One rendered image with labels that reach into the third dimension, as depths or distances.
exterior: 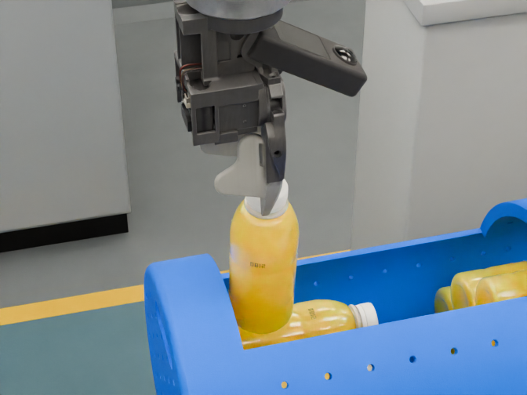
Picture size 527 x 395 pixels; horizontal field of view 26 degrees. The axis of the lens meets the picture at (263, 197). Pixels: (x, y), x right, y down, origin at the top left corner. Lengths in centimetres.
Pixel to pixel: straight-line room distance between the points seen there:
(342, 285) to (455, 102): 74
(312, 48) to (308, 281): 43
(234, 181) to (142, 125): 255
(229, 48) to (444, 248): 52
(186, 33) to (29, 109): 191
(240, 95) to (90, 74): 186
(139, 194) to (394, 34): 137
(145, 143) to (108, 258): 53
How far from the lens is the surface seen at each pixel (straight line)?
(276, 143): 96
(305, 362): 109
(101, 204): 301
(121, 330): 285
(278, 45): 94
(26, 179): 293
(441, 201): 215
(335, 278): 134
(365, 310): 127
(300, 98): 365
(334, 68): 97
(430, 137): 205
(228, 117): 96
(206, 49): 93
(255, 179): 100
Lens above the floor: 199
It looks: 38 degrees down
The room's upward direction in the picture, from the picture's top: straight up
